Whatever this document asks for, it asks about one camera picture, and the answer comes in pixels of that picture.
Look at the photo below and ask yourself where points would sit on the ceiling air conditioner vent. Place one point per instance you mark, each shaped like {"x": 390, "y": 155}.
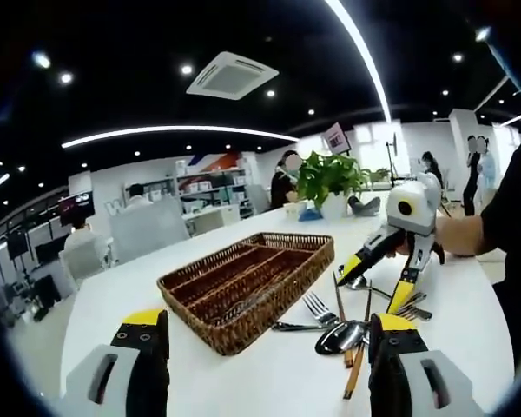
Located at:
{"x": 232, "y": 76}

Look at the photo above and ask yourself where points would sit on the white mesh office chair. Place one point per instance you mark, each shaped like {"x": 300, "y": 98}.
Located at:
{"x": 149, "y": 228}

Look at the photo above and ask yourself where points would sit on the white cup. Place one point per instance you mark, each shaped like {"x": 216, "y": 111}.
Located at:
{"x": 293, "y": 209}

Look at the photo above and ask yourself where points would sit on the brown wicker utensil storage tray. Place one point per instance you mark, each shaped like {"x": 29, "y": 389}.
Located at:
{"x": 226, "y": 278}

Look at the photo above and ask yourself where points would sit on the person's right hand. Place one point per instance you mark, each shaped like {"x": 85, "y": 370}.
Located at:
{"x": 447, "y": 234}

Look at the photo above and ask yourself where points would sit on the black tripod stand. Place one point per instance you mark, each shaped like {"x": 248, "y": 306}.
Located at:
{"x": 391, "y": 160}

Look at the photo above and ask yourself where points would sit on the black monitor on stand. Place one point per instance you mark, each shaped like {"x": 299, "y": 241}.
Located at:
{"x": 17, "y": 244}

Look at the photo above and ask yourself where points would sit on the white office desk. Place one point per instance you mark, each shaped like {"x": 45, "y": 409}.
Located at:
{"x": 213, "y": 219}

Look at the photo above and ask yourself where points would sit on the blue object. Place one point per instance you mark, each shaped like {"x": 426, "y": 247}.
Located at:
{"x": 310, "y": 216}

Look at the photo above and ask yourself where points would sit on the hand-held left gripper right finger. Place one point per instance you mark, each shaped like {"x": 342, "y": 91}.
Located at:
{"x": 395, "y": 373}

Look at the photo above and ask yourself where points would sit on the pink hanging sign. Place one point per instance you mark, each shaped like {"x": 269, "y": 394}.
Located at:
{"x": 334, "y": 138}

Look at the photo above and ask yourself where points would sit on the storage shelf with boxes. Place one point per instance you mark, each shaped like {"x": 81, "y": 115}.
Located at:
{"x": 213, "y": 187}

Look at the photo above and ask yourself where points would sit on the red wall screen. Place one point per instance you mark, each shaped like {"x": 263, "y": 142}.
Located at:
{"x": 76, "y": 206}

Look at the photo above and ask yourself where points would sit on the long curved ceiling light strip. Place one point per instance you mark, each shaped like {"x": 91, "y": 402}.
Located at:
{"x": 360, "y": 43}

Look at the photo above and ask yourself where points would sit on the green plant in white pot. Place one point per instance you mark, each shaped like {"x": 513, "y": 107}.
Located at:
{"x": 325, "y": 174}

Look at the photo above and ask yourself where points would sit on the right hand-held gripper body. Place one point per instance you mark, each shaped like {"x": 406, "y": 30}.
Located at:
{"x": 421, "y": 208}

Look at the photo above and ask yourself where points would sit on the group of ceiling spotlights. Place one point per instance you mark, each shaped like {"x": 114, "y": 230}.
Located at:
{"x": 186, "y": 69}

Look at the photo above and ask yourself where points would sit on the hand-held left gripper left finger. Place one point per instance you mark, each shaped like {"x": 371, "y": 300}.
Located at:
{"x": 147, "y": 373}

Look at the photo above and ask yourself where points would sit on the dark grey object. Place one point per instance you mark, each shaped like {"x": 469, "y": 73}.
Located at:
{"x": 364, "y": 206}

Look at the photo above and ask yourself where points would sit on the black desk monitor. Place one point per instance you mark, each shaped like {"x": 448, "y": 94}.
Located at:
{"x": 52, "y": 251}

